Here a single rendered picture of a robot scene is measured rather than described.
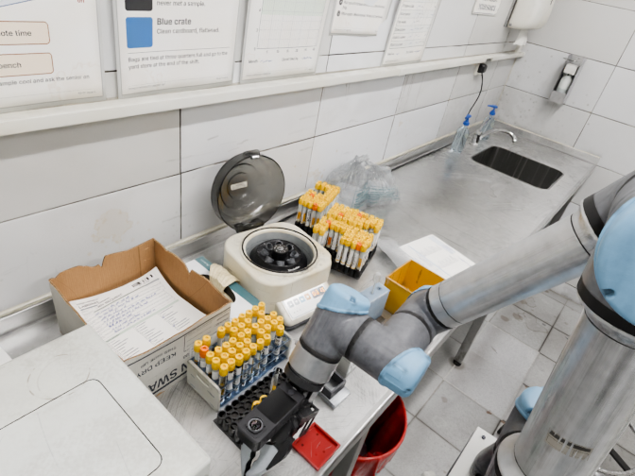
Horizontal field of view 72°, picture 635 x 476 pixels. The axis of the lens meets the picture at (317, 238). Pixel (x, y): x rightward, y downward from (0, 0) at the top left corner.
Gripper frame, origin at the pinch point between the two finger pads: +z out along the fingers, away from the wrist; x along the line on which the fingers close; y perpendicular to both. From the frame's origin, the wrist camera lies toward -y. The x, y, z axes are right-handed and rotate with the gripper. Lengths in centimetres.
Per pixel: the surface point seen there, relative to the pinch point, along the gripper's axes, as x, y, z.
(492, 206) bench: 12, 133, -71
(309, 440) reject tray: -2.4, 15.0, -3.5
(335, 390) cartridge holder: 0.1, 22.7, -11.4
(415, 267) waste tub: 8, 60, -39
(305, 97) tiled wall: 59, 47, -67
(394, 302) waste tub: 6, 51, -29
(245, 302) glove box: 28.8, 21.2, -14.7
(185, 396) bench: 21.4, 5.7, 2.2
